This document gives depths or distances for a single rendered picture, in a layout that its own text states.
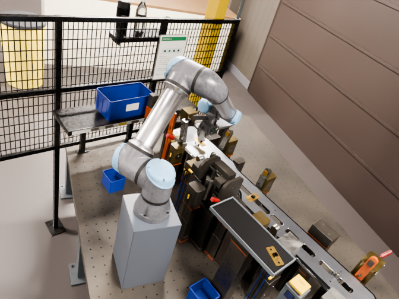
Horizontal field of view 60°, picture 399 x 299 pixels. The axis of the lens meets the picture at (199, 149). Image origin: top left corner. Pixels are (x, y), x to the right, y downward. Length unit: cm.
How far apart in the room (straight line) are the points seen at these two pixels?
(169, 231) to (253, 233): 34
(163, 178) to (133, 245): 32
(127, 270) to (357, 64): 312
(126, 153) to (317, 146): 318
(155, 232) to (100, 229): 53
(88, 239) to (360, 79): 304
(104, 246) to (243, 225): 73
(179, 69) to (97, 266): 98
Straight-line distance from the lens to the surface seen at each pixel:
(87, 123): 203
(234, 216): 148
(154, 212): 139
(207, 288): 174
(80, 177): 216
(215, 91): 137
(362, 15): 404
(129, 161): 136
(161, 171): 131
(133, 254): 151
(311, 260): 173
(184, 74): 138
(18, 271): 263
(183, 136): 190
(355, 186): 397
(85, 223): 193
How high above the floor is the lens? 217
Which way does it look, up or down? 35 degrees down
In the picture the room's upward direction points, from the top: 17 degrees clockwise
